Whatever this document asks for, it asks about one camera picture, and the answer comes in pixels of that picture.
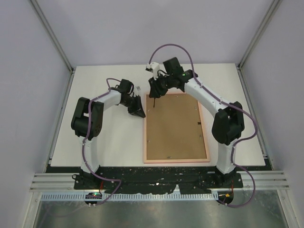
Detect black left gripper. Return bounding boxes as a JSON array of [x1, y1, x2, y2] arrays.
[[122, 95, 145, 118]]

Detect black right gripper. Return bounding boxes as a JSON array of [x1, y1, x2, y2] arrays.
[[149, 73, 173, 99]]

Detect pink picture frame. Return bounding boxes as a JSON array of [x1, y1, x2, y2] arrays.
[[142, 92, 211, 164]]

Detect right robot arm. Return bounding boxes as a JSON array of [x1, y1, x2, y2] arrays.
[[146, 57, 245, 187]]

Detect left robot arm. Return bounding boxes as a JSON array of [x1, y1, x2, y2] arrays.
[[71, 79, 146, 189]]

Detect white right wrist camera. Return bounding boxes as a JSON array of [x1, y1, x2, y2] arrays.
[[145, 62, 160, 80]]

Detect brown frame backing board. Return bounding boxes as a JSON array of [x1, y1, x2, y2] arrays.
[[146, 94, 208, 160]]

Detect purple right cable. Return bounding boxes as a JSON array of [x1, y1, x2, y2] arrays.
[[148, 44, 258, 208]]

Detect purple cable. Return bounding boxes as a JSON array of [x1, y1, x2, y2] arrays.
[[80, 77, 122, 206], [148, 44, 258, 208]]

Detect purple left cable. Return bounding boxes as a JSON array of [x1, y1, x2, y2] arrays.
[[80, 77, 122, 206]]

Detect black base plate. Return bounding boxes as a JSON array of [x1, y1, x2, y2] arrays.
[[72, 167, 243, 195]]

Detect slotted cable duct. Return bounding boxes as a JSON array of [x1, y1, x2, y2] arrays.
[[40, 191, 218, 201]]

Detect left aluminium frame post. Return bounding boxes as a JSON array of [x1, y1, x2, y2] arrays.
[[29, 0, 76, 74]]

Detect aluminium frame post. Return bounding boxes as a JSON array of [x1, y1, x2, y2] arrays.
[[29, 0, 76, 74], [237, 0, 282, 71]]

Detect right aluminium frame post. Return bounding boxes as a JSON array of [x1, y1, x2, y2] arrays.
[[237, 0, 282, 71]]

